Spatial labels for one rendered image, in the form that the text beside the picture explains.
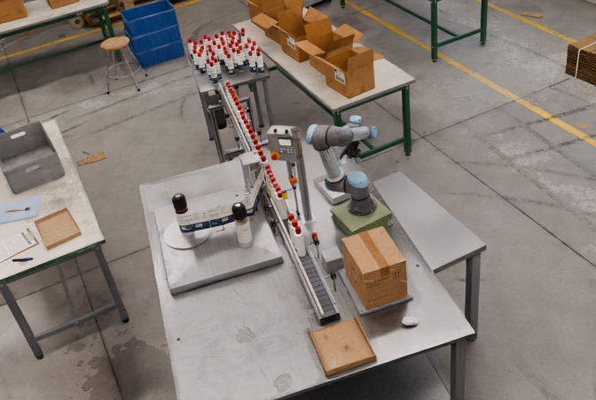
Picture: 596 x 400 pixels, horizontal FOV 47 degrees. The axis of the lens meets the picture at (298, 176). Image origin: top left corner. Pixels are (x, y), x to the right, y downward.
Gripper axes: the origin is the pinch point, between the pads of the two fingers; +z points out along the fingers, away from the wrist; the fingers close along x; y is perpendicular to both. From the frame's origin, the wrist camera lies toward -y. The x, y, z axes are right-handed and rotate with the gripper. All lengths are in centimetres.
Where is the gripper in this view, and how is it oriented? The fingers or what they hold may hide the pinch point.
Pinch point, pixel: (347, 165)
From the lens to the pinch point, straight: 447.1
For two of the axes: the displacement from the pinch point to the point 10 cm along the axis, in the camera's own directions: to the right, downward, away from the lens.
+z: -0.8, 8.8, 4.8
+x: 8.6, -1.8, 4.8
